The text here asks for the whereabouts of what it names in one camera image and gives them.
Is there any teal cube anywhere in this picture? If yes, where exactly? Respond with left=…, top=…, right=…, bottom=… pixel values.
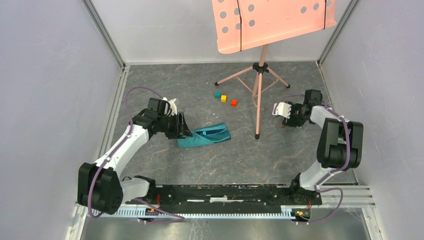
left=214, top=91, right=221, bottom=99

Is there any blue handled utensil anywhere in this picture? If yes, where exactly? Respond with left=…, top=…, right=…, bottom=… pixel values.
left=201, top=129, right=225, bottom=136

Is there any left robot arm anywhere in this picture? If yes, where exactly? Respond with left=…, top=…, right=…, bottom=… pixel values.
left=77, top=97, right=193, bottom=215

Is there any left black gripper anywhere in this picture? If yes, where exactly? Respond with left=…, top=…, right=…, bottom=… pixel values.
left=157, top=112, right=193, bottom=140

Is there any teal cloth napkin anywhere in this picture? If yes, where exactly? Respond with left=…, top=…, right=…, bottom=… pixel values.
left=177, top=123, right=231, bottom=148

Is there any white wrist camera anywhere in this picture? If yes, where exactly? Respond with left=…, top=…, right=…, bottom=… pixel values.
left=272, top=102, right=292, bottom=119
left=162, top=97, right=180, bottom=117

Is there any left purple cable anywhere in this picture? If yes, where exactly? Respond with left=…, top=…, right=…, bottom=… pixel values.
left=86, top=86, right=186, bottom=225

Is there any pink music stand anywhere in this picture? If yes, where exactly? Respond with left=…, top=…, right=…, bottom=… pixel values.
left=212, top=0, right=337, bottom=139

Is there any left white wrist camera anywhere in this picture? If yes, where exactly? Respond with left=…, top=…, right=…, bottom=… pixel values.
left=162, top=97, right=180, bottom=117

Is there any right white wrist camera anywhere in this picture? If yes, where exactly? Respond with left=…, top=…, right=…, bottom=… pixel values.
left=272, top=102, right=292, bottom=119

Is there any red cube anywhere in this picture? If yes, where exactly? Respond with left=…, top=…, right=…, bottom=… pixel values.
left=230, top=99, right=238, bottom=107

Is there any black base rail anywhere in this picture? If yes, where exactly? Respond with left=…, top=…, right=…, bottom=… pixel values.
left=125, top=184, right=323, bottom=224

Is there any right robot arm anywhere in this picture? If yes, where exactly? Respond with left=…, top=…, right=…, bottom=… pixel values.
left=273, top=89, right=364, bottom=204

